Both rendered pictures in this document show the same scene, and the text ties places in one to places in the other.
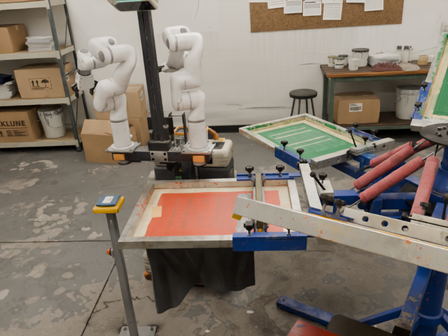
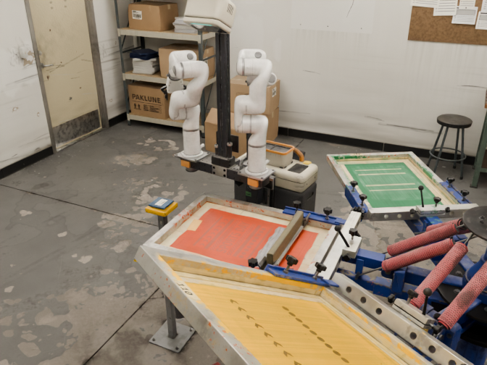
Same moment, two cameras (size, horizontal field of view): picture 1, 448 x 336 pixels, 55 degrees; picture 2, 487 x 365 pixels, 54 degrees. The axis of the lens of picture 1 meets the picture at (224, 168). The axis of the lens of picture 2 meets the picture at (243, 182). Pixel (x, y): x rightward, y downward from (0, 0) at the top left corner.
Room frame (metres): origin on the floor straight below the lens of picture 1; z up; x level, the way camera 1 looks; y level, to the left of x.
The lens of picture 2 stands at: (-0.07, -0.62, 2.23)
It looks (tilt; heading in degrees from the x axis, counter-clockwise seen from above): 26 degrees down; 20
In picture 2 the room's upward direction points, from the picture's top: straight up
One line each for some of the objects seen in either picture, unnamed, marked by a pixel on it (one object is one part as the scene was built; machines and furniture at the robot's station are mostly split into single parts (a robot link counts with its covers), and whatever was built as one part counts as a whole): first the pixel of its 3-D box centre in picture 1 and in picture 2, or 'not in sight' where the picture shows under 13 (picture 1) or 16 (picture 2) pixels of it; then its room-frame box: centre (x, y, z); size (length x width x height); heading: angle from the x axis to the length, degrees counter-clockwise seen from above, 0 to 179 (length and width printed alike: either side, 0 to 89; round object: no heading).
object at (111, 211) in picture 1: (123, 277); (167, 274); (1.94, 0.60, 0.48); 0.22 x 0.22 x 0.96; 85
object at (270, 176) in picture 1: (265, 181); (311, 219); (2.03, -0.21, 0.98); 0.30 x 0.05 x 0.07; 85
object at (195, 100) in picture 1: (193, 105); (255, 129); (2.16, 0.14, 1.37); 0.13 x 0.10 x 0.16; 108
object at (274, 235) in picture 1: (269, 240); not in sight; (1.48, -0.17, 0.98); 0.30 x 0.05 x 0.07; 85
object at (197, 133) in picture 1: (198, 133); (258, 156); (2.18, 0.13, 1.21); 0.16 x 0.13 x 0.15; 168
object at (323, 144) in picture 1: (320, 132); (401, 179); (2.51, -0.62, 1.05); 1.08 x 0.61 x 0.23; 25
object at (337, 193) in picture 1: (337, 197); (363, 257); (1.73, -0.51, 1.02); 0.17 x 0.06 x 0.05; 85
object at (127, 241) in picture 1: (216, 209); (246, 236); (1.77, 0.05, 0.97); 0.79 x 0.58 x 0.04; 85
